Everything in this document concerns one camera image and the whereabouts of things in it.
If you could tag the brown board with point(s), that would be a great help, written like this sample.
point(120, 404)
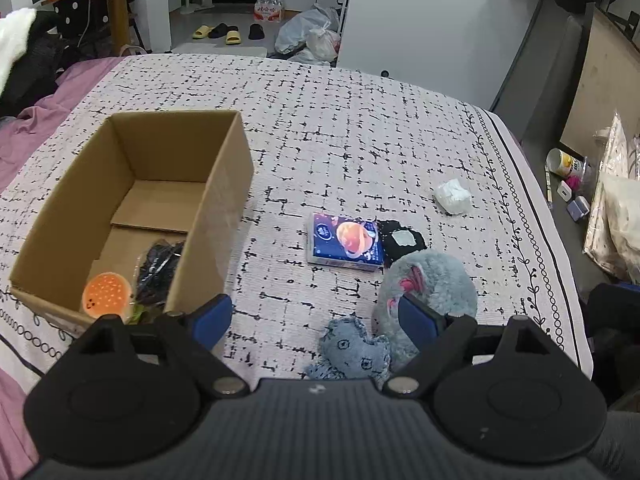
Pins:
point(610, 75)

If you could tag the orange burger plush toy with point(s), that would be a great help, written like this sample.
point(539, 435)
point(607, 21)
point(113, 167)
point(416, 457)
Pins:
point(106, 295)

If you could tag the white fluffy garment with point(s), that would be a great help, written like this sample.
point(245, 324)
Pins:
point(12, 45)

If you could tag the black slipper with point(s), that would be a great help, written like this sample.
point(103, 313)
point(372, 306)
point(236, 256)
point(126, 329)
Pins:
point(223, 30)
point(256, 31)

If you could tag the pile of dark clothes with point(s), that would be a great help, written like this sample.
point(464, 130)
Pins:
point(45, 55)

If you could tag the black and white printed bedspread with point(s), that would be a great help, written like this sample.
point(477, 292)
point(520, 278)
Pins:
point(350, 135)

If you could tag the grey plastic bag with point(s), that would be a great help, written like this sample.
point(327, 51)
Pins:
point(300, 27)

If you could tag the white stick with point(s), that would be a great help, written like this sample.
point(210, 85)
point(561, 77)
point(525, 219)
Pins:
point(548, 187)

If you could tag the clear plastic bag with cloth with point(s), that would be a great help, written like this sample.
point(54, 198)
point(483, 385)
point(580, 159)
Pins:
point(620, 210)

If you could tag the white socks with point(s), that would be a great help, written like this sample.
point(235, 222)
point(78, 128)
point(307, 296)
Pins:
point(452, 197)

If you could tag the cardboard box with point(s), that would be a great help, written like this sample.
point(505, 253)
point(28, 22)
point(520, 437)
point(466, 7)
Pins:
point(60, 195)

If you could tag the grey bench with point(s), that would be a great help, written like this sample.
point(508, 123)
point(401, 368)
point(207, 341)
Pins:
point(550, 75)

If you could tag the black item in plastic bag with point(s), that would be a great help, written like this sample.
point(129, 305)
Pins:
point(157, 272)

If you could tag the pack of water bottles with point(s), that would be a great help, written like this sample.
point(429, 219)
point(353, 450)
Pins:
point(269, 9)

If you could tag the grey fluffy plush toy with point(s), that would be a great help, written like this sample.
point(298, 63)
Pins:
point(440, 280)

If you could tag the black polka dot bag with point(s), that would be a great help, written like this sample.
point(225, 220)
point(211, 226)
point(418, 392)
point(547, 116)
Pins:
point(80, 12)

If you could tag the small purple box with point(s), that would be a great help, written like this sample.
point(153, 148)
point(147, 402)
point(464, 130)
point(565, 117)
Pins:
point(580, 208)

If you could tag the white floor mat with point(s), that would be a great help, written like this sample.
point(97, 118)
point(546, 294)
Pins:
point(220, 49)

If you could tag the white charger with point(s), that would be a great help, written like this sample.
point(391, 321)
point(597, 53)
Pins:
point(567, 193)

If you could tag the blue-grey fabric plush toy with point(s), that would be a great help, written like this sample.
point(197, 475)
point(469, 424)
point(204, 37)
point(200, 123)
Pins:
point(350, 350)

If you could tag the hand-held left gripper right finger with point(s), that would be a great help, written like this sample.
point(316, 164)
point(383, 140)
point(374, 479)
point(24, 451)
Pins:
point(417, 320)

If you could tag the white plastic bag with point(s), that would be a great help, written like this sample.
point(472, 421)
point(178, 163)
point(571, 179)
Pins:
point(322, 46)

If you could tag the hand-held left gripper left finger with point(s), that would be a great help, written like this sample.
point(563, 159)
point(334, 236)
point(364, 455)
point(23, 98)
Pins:
point(215, 312)

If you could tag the yellow slipper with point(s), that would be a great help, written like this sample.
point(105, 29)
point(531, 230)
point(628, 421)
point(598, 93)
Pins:
point(202, 32)
point(233, 37)

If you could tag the blue tissue packet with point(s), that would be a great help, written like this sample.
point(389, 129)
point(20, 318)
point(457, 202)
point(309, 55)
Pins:
point(345, 240)

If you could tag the white and yellow cup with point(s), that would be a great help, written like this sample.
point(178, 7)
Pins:
point(562, 162)

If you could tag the black sock with grey patch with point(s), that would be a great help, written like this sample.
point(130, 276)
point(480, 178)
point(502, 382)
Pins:
point(387, 252)

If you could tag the round table with yellow edge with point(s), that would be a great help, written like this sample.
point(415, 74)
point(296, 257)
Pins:
point(117, 15)

